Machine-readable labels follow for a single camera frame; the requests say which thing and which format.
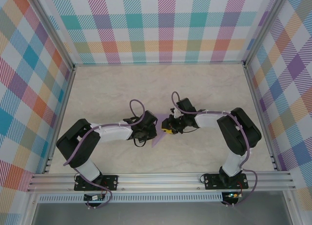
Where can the grey metal panel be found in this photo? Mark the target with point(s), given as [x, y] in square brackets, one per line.
[158, 215]

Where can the aluminium table edge rail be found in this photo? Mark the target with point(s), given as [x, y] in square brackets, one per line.
[61, 117]
[261, 117]

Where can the purple paper sheet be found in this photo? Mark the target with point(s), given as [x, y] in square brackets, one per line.
[159, 120]

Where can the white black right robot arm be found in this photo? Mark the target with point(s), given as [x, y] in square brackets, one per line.
[207, 120]

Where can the long aluminium mounting rail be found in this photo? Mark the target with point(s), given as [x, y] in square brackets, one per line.
[158, 182]

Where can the thin aluminium wall rail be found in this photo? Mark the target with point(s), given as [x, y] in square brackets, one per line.
[158, 63]

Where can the small dark circuit board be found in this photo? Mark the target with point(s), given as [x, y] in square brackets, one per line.
[93, 198]

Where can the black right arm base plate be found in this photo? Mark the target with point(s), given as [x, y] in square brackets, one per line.
[209, 183]

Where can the circuit board with green light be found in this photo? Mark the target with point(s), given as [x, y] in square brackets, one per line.
[232, 195]

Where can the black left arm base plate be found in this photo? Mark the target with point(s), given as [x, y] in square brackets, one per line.
[111, 182]

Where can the aluminium frame post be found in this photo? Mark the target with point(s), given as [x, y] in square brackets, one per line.
[265, 27]
[51, 32]

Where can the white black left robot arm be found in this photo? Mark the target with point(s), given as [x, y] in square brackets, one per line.
[112, 134]

